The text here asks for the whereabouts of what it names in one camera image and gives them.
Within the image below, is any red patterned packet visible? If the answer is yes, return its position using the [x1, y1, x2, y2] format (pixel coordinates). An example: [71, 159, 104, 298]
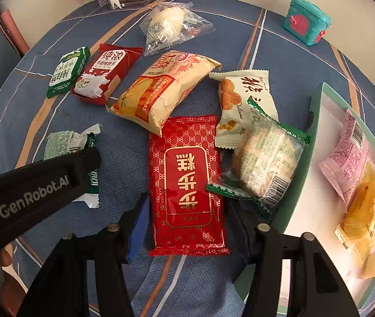
[149, 115, 230, 257]

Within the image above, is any pink snack packet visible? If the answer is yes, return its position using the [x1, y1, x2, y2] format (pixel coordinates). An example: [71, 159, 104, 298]
[319, 108, 370, 204]

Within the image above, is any dark green white packet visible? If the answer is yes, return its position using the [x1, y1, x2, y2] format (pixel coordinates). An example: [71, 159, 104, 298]
[46, 46, 91, 99]

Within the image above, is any green-rimmed white box tray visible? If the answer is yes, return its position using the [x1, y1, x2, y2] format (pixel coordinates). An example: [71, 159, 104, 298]
[234, 82, 375, 311]

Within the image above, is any pink wooden board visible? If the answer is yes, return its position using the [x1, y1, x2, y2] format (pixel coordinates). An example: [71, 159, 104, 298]
[0, 9, 30, 57]

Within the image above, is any orange bread packet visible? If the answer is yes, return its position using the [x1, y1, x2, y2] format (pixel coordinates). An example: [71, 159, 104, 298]
[106, 50, 223, 137]

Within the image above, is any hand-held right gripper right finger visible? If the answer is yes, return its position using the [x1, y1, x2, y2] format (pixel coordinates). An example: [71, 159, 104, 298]
[230, 203, 353, 317]

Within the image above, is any yellow cake packet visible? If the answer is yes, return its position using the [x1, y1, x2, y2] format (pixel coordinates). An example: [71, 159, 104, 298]
[335, 162, 375, 269]

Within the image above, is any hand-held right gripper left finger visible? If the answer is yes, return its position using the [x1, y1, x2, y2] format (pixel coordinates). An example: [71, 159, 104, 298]
[19, 200, 150, 317]

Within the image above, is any teal toy box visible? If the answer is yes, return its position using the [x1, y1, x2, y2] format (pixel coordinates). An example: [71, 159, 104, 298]
[283, 0, 332, 46]

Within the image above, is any clear green-edged pastry packet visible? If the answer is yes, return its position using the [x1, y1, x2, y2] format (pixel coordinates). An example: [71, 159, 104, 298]
[206, 96, 311, 219]

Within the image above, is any dark red biscuit packet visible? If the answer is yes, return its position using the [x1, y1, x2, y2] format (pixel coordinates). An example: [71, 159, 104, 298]
[72, 44, 143, 106]

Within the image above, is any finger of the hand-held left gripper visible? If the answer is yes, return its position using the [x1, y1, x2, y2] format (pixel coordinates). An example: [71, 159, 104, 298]
[68, 147, 102, 202]

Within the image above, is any cream cookie packet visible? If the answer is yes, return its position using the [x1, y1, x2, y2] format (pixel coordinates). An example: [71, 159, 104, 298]
[209, 69, 279, 149]

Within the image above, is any clear packet with white bun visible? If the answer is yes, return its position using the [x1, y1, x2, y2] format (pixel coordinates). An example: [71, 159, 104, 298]
[144, 2, 215, 57]

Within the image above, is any pale green snack packet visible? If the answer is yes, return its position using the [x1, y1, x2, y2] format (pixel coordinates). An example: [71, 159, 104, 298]
[44, 123, 104, 209]

